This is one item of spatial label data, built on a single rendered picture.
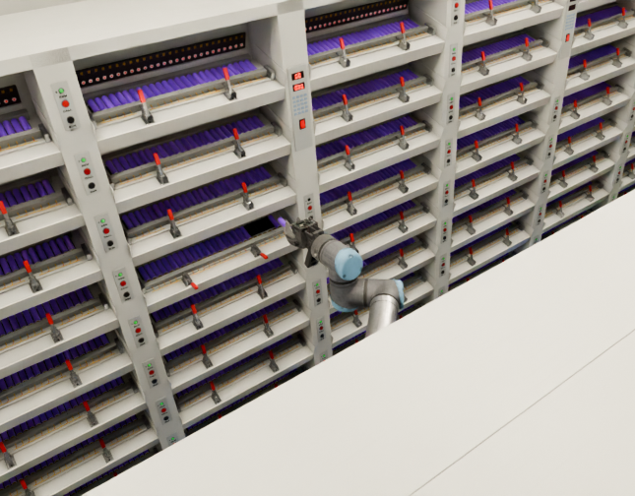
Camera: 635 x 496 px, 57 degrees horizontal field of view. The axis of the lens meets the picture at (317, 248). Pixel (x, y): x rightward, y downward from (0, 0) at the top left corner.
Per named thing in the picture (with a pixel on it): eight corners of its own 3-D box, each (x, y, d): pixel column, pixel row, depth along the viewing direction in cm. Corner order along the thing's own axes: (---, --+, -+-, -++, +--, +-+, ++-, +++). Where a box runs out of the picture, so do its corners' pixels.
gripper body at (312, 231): (308, 216, 198) (329, 228, 189) (311, 237, 202) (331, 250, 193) (289, 223, 194) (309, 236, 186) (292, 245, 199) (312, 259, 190)
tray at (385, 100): (439, 101, 229) (449, 70, 219) (313, 146, 203) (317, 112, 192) (407, 76, 240) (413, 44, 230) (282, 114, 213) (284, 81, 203)
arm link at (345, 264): (342, 287, 178) (340, 260, 173) (318, 271, 187) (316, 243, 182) (365, 276, 182) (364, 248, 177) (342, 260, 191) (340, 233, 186)
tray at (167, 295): (300, 247, 219) (302, 230, 212) (148, 314, 192) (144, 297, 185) (272, 215, 229) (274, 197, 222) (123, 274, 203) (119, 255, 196)
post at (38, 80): (199, 483, 240) (67, 46, 144) (178, 496, 236) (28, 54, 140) (179, 451, 254) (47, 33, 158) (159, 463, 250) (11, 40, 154)
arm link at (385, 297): (386, 453, 130) (406, 271, 184) (331, 447, 133) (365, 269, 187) (387, 484, 137) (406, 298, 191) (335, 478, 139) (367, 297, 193)
